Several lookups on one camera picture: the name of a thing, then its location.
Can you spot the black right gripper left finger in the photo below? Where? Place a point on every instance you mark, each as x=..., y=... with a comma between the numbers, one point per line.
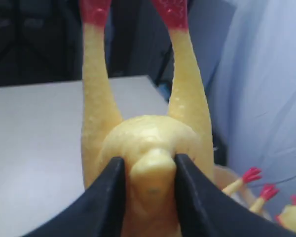
x=98, y=212

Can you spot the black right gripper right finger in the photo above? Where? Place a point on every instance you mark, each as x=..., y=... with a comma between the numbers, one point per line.
x=205, y=211

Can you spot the headless yellow rubber chicken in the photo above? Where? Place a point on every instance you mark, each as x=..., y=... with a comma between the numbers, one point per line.
x=251, y=190

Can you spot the intact yellow rubber chicken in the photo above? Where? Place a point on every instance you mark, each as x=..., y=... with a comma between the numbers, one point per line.
x=148, y=143

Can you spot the large yellow rubber chicken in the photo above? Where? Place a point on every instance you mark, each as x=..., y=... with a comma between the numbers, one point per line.
x=287, y=218

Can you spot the grey backdrop curtain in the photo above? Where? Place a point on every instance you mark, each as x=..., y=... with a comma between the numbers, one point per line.
x=246, y=50

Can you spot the dark equipment at table edge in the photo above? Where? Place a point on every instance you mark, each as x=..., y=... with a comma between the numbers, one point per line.
x=41, y=41

